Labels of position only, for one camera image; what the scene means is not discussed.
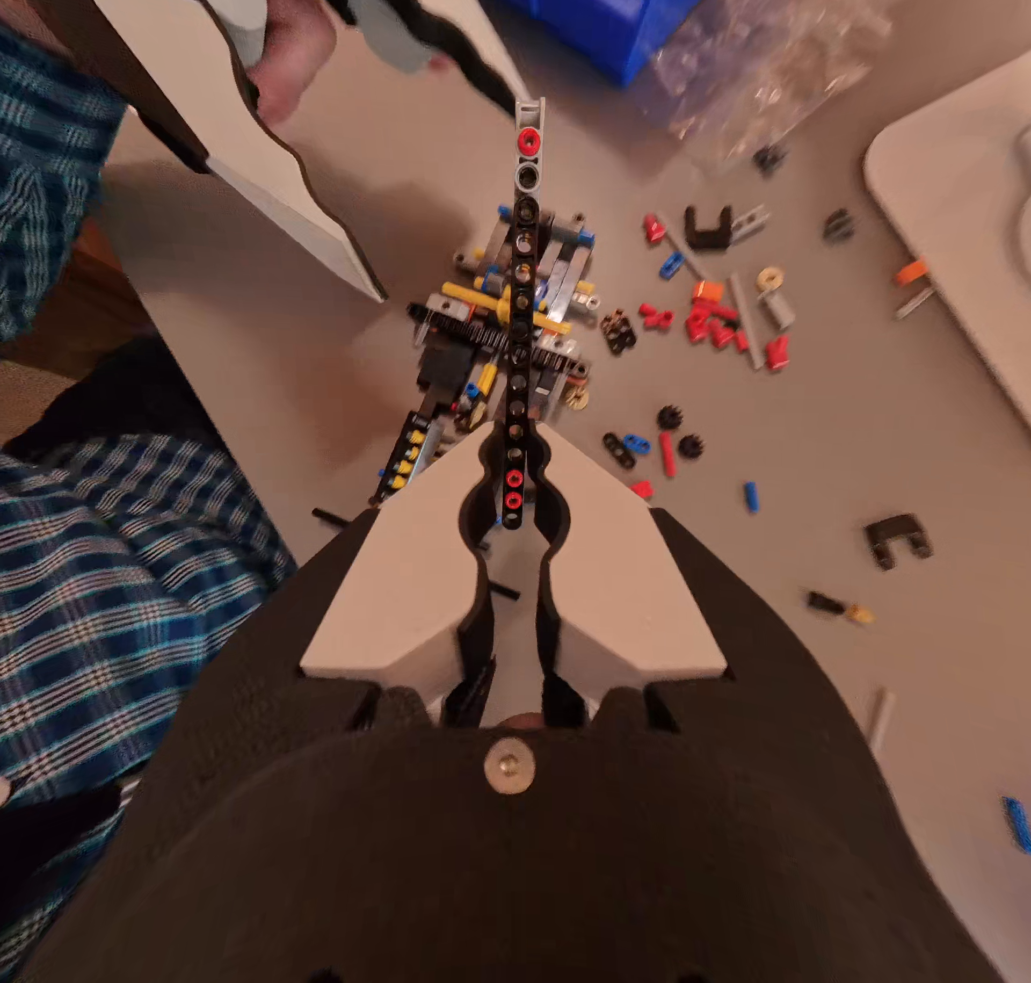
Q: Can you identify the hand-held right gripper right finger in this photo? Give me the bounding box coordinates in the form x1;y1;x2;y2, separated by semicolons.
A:
533;421;730;728

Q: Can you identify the black u-shaped lego bracket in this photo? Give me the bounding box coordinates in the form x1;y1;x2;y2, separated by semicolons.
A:
683;204;736;252

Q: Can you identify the person's torso plaid shirt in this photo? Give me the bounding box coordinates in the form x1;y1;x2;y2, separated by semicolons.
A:
0;435;299;976

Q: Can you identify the long black lego beam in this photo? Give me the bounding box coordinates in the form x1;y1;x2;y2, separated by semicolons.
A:
499;95;550;531

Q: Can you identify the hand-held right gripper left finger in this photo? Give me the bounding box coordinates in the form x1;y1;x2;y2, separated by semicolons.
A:
298;419;498;728

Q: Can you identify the person's left hand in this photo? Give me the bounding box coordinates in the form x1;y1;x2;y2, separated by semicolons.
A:
248;0;339;125

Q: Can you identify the lego car chassis assembly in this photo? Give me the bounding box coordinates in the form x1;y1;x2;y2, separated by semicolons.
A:
313;203;601;601

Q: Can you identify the small black lego bracket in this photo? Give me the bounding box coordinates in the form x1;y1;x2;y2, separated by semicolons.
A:
863;513;935;572

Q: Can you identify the person's left forearm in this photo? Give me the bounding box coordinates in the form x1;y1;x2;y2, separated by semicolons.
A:
0;20;130;343

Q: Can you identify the black and tan lego pin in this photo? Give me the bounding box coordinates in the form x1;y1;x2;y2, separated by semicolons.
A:
805;590;875;625

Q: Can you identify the blue plastic bin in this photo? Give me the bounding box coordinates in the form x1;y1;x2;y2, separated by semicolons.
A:
451;0;742;85

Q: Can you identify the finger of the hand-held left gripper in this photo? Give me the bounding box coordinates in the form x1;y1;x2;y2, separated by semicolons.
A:
91;0;389;305
365;0;526;115

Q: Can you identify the clear plastic bag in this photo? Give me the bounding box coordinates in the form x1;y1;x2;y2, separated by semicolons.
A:
644;0;895;162

